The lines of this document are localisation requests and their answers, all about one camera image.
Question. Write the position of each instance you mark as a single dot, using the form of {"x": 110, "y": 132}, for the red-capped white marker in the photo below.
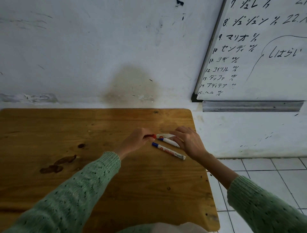
{"x": 163, "y": 136}

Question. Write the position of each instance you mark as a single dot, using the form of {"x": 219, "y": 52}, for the whiteboard with black writing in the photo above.
{"x": 259, "y": 52}

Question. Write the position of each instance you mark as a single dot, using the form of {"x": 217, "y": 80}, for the blue-capped white marker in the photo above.
{"x": 168, "y": 151}
{"x": 168, "y": 141}

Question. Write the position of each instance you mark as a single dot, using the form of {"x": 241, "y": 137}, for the person's right hand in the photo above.
{"x": 191, "y": 144}

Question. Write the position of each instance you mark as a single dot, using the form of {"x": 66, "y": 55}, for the person's left hand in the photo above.
{"x": 133, "y": 141}

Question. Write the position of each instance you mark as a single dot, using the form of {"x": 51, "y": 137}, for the person's right forearm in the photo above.
{"x": 251, "y": 196}

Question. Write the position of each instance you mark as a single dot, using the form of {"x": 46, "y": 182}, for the person's left fingers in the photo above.
{"x": 148, "y": 135}

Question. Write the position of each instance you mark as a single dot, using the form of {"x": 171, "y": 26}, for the person's left forearm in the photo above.
{"x": 72, "y": 192}

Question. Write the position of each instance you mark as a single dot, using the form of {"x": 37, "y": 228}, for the metal whiteboard tray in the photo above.
{"x": 251, "y": 106}

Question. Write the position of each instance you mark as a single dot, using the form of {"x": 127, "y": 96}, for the person's right thumb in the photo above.
{"x": 178, "y": 142}

